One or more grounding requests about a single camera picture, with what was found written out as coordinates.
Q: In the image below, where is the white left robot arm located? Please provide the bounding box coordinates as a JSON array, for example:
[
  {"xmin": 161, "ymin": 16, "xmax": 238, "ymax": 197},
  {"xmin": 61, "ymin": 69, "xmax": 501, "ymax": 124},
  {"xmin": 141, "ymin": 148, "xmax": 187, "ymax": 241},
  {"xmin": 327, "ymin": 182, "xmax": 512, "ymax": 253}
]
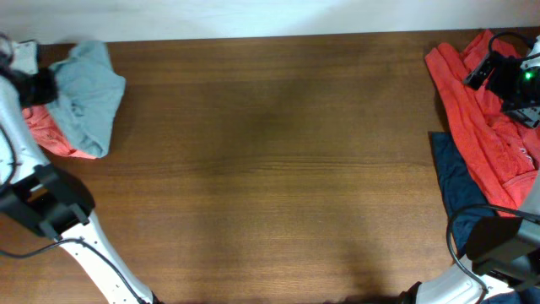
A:
[{"xmin": 1, "ymin": 68, "xmax": 159, "ymax": 303}]

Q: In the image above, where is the crumpled salmon pink shirt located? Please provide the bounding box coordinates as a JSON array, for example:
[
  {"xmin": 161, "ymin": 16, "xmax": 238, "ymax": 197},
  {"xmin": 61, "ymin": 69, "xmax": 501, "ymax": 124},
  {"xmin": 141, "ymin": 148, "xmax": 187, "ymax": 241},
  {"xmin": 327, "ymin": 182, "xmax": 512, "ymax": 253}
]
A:
[{"xmin": 22, "ymin": 106, "xmax": 95, "ymax": 160}]

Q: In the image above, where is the light blue polo shirt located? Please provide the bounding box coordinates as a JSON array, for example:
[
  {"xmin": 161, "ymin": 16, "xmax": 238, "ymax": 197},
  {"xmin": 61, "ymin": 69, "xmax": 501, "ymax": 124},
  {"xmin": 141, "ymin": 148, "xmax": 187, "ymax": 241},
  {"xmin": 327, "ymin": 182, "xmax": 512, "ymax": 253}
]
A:
[{"xmin": 46, "ymin": 41, "xmax": 127, "ymax": 158}]

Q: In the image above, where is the dark navy garment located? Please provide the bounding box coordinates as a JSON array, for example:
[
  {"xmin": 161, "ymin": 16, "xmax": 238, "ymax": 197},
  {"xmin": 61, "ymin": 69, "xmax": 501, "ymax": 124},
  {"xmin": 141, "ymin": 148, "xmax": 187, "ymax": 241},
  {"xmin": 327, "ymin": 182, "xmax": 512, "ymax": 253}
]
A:
[{"xmin": 429, "ymin": 132, "xmax": 497, "ymax": 261}]

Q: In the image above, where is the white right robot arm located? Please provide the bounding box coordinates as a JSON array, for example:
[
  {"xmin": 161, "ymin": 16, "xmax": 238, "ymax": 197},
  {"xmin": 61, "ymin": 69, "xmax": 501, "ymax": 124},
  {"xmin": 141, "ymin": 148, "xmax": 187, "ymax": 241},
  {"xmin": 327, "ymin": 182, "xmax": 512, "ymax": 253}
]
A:
[{"xmin": 397, "ymin": 51, "xmax": 539, "ymax": 303}]

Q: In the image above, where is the red-orange shirt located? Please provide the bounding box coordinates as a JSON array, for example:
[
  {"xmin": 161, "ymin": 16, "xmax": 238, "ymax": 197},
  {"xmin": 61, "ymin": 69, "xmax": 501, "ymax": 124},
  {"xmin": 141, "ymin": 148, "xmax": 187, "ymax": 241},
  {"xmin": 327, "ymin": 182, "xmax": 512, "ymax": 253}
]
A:
[{"xmin": 424, "ymin": 30, "xmax": 539, "ymax": 209}]

